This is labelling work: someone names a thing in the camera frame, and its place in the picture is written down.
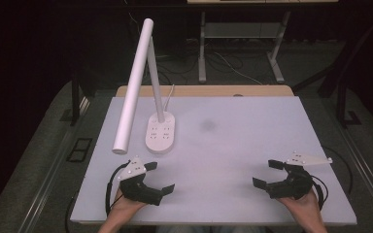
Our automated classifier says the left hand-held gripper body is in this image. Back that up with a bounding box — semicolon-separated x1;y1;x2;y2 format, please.
117;155;163;207

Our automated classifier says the metal floor rail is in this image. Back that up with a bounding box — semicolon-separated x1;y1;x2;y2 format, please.
322;105;373;226
21;96;90;233

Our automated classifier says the black floor frame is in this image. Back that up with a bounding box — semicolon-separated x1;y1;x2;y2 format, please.
65;137;93;163

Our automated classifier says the tangle of black floor cables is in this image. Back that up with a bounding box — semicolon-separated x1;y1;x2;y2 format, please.
154;38;264;85

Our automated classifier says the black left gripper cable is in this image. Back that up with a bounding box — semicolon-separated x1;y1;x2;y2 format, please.
104;159;131;216

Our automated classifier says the grey metal table frame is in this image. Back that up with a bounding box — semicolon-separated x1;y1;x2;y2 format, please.
197;11;287;84

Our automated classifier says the black metal stand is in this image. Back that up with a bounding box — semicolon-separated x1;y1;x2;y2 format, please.
69;69;83;127
291;14;373;128

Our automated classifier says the person's left hand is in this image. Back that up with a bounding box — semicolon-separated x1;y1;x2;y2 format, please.
108;188;147;225

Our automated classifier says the person's right hand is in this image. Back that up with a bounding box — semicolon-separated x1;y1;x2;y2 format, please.
278;190;322;225

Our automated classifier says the black floor cable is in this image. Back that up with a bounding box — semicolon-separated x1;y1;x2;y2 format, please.
64;191;80;233
322;146;355;196

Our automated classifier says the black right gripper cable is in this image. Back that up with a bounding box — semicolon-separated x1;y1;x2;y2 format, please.
309;174;330;212

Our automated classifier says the white floor cable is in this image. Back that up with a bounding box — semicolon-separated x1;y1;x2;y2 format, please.
213;50;264;86

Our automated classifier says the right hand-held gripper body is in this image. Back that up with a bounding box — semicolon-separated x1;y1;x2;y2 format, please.
266;150;334;200

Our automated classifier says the white desk lamp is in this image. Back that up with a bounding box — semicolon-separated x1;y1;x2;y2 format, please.
112;17;177;155

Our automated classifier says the white lamp cable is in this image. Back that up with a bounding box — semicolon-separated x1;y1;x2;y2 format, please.
163;83;176;114

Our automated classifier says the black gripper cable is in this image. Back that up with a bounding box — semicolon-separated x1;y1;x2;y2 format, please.
104;159;131;216
309;174;330;212

